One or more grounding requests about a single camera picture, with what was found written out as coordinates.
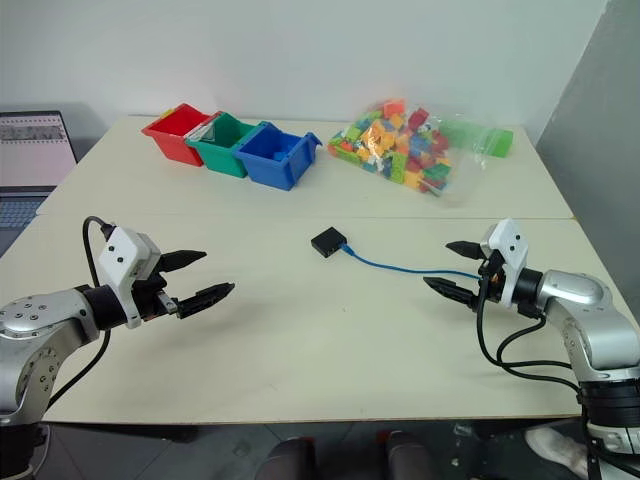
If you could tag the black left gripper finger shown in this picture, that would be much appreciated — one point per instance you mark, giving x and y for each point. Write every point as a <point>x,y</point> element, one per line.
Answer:
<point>205,299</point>
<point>182,259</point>

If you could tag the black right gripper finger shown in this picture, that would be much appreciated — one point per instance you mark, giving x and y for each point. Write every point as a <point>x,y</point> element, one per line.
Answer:
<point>452,290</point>
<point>465,248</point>

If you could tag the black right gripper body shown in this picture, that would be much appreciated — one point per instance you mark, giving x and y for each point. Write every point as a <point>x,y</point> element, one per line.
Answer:
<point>492,287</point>

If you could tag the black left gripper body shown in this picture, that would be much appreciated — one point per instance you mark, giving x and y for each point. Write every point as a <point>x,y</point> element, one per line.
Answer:
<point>150,297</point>

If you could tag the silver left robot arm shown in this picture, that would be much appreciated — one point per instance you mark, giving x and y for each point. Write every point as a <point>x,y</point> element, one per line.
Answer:
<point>35,320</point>

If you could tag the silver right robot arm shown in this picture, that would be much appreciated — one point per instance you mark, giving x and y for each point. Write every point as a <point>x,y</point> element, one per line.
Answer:
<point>595,320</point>

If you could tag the small black box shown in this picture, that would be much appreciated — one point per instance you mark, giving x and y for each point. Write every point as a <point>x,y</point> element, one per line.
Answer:
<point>327,241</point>

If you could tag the green plastic bin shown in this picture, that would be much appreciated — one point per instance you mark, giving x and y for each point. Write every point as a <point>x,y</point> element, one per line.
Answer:
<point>220,161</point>

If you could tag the red plastic bin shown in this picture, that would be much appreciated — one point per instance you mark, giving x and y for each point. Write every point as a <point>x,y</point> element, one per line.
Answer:
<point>172,141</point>

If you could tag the blue plastic bin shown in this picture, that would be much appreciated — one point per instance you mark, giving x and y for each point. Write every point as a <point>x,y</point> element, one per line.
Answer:
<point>272,173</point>

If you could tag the bag of colourful toy bricks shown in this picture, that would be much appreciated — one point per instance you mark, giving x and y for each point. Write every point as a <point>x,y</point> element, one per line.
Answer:
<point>395,145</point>

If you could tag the clear plastic bag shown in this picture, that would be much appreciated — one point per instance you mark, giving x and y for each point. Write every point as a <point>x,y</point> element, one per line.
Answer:
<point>205,133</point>

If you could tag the white shoe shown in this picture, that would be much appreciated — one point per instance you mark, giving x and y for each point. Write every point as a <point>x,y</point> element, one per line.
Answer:
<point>557,447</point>

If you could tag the dark rounded shape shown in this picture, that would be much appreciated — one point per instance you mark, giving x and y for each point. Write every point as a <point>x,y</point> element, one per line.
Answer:
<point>407,457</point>
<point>292,457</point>

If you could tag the grey laptop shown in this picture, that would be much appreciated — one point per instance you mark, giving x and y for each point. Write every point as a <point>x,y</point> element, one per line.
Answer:
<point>30,155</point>

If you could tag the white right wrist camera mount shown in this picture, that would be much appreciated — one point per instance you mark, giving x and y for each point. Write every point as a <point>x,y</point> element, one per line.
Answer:
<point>510,245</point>

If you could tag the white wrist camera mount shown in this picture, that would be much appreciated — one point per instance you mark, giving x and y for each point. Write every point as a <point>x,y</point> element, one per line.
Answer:
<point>510,245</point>
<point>122,252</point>

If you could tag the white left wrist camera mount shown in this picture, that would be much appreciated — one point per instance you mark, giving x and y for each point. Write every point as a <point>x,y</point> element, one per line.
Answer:
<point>122,252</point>

